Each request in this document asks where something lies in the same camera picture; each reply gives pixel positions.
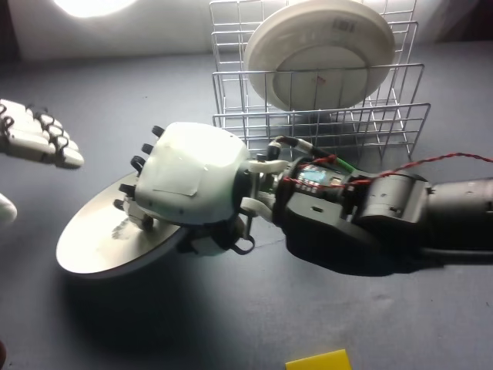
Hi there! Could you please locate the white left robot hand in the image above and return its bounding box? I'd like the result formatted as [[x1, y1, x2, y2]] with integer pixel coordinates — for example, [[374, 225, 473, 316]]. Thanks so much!
[[0, 98, 85, 225]]

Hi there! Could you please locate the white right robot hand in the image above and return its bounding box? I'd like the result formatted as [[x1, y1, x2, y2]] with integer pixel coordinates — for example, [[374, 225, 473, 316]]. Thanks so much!
[[112, 122, 253, 258]]

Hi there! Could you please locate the black plate with white inside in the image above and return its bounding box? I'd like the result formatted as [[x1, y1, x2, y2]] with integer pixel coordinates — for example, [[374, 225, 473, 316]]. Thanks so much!
[[55, 171, 185, 285]]

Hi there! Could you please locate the yellow block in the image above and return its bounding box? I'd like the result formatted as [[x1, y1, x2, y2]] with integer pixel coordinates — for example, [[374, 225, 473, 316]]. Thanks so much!
[[285, 338, 351, 370]]

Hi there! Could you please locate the silver wire dish rack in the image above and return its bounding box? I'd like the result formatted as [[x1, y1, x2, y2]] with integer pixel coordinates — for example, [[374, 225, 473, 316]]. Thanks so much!
[[210, 0, 431, 161]]

